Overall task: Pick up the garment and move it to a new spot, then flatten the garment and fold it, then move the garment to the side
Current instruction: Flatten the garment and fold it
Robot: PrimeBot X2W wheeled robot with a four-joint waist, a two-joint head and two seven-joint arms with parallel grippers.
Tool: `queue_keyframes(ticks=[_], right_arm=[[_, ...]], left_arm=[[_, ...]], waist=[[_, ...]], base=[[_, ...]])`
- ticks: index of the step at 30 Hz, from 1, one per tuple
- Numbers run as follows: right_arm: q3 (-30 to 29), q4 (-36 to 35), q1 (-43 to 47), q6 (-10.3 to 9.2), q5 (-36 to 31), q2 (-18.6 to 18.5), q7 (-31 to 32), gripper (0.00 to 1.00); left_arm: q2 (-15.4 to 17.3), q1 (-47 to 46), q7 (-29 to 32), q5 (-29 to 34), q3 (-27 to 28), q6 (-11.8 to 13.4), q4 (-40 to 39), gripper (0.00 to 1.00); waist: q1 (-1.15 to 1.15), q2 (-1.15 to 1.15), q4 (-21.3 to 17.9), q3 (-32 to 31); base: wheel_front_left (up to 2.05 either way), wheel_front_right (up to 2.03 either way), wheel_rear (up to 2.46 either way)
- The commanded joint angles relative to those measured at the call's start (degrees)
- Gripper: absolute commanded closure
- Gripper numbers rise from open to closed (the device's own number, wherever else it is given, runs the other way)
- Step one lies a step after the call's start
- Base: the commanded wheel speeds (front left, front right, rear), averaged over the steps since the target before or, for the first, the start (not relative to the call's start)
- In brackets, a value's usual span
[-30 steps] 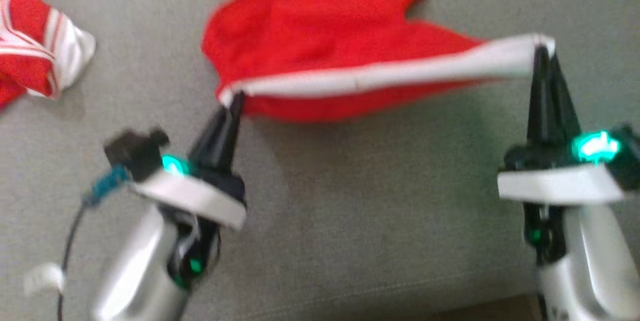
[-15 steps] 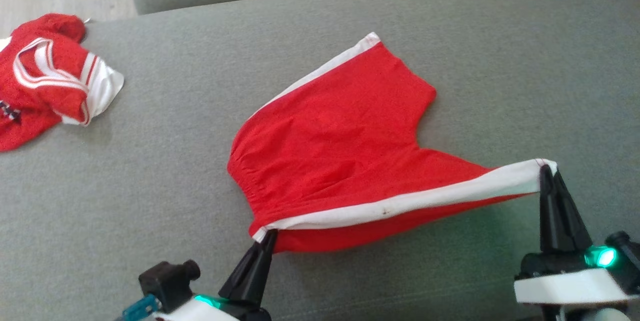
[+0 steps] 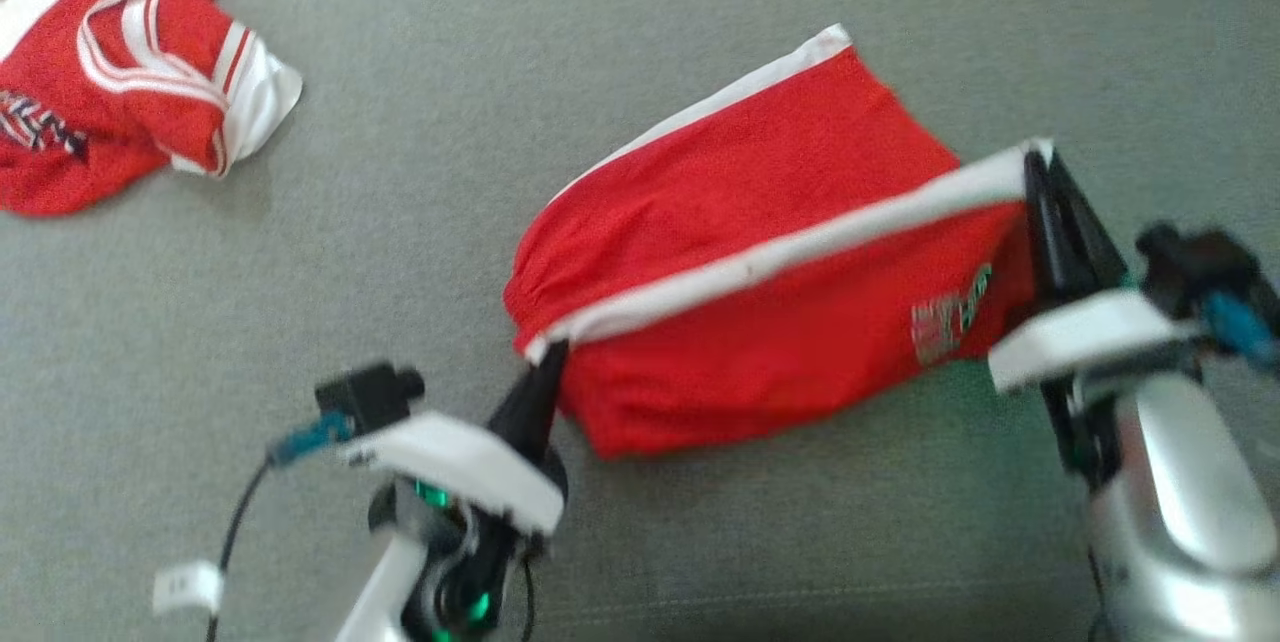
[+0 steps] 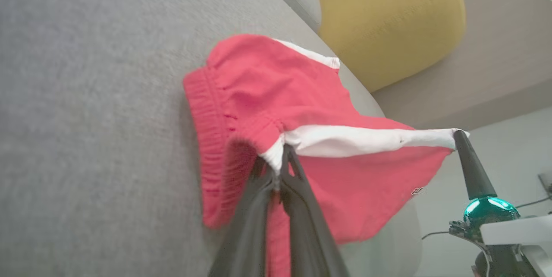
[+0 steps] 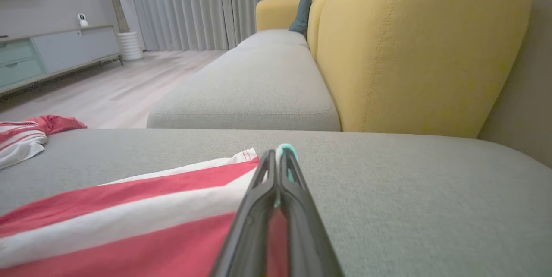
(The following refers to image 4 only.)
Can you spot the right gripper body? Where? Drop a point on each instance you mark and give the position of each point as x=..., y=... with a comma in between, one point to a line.
x=491, y=214

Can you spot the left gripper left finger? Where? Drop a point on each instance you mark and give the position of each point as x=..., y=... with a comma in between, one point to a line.
x=248, y=234

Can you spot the grey sofa backrest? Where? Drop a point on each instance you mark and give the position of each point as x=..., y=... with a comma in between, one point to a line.
x=491, y=61

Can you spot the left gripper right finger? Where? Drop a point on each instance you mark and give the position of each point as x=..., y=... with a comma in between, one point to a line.
x=308, y=238

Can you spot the grey fabric sofa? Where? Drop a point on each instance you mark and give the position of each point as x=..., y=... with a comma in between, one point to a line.
x=99, y=117

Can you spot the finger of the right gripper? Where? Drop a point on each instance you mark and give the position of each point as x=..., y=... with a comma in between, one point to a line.
x=474, y=173

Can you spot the red white-trimmed shorts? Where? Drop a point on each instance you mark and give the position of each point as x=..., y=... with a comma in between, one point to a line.
x=276, y=91

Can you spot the yellow cushion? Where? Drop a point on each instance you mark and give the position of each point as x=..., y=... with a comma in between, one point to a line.
x=388, y=22

